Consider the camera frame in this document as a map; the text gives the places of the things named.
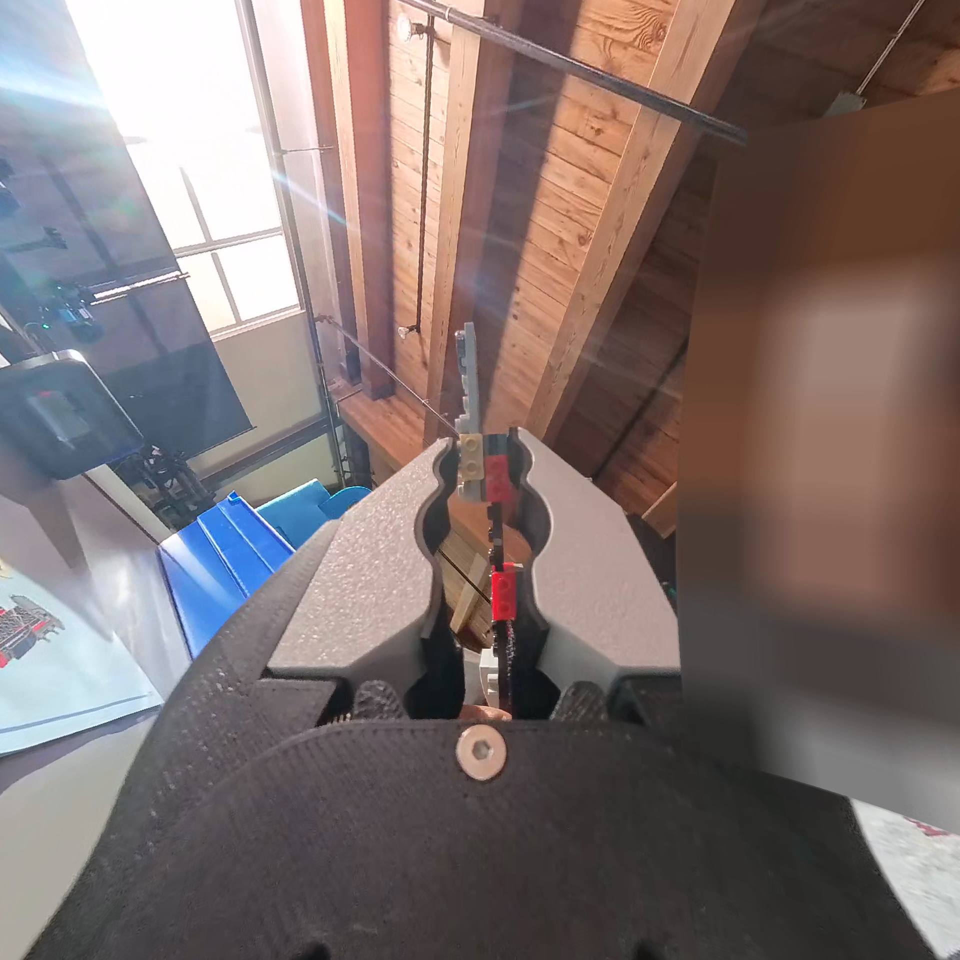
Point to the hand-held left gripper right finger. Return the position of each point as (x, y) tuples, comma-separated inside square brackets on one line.
[(600, 585)]

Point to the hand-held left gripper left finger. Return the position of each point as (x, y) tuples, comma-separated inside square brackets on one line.
[(360, 585)]

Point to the toy brick model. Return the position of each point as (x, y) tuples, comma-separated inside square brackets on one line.
[(501, 472)]

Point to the grey desk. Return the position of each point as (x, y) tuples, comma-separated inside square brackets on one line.
[(45, 825)]

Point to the blue plastic bin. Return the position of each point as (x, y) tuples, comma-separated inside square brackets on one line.
[(217, 555)]

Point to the dark partition screen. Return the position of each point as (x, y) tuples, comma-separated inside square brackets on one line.
[(187, 375)]

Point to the brick instruction booklet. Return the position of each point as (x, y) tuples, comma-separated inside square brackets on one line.
[(67, 675)]

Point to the black power adapter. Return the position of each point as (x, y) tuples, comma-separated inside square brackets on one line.
[(60, 420)]

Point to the person's torso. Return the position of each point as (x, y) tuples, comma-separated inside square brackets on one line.
[(915, 862)]

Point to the black ceiling pipe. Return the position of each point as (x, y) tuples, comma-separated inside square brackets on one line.
[(675, 110)]

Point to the large window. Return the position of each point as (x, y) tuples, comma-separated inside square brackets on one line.
[(187, 112)]

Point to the ceiling spot lamp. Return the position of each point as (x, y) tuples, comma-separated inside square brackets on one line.
[(411, 28)]

